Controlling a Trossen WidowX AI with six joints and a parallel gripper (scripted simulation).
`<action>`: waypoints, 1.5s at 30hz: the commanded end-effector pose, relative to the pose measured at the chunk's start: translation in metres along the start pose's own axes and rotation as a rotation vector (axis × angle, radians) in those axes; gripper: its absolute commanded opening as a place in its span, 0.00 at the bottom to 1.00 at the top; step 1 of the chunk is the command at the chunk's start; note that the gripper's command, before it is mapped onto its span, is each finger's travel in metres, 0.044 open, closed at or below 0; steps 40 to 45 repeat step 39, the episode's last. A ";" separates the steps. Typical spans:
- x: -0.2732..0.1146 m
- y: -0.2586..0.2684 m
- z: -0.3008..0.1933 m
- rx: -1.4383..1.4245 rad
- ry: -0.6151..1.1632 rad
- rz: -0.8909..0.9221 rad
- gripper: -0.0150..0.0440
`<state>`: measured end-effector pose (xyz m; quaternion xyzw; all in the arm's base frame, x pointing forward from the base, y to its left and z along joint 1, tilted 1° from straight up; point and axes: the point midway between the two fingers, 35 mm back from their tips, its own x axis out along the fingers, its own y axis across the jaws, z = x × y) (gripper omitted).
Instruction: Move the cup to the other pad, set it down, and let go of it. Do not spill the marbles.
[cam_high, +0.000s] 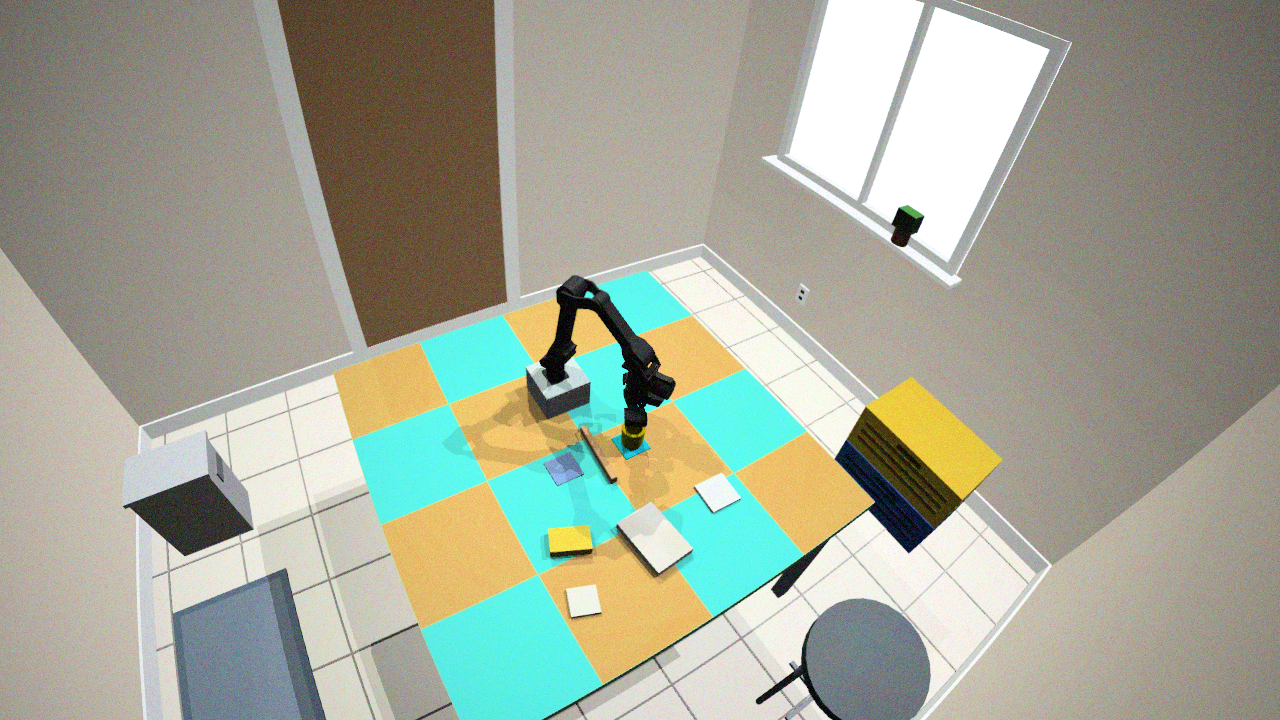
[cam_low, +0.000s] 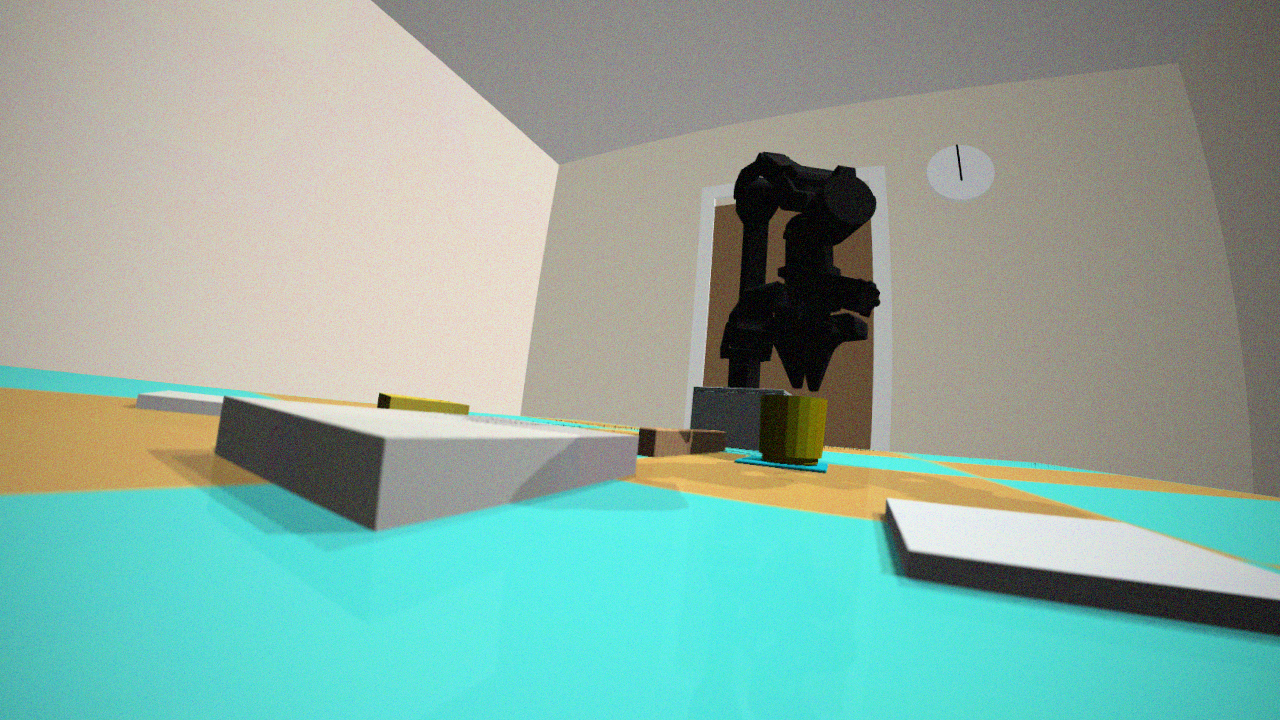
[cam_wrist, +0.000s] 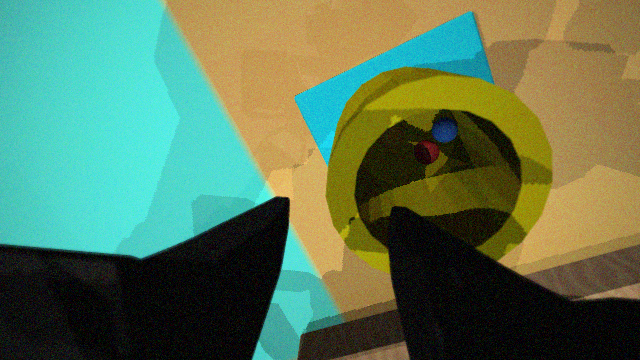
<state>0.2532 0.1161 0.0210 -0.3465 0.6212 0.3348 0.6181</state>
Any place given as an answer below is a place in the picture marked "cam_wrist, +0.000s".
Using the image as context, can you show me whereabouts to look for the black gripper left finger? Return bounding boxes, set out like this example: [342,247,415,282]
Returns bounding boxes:
[0,196,290,360]

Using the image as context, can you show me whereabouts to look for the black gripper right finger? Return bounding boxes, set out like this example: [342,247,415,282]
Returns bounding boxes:
[387,206,640,360]

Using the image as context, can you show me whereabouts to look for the yellow cup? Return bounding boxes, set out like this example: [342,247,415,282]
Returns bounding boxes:
[325,66,553,274]

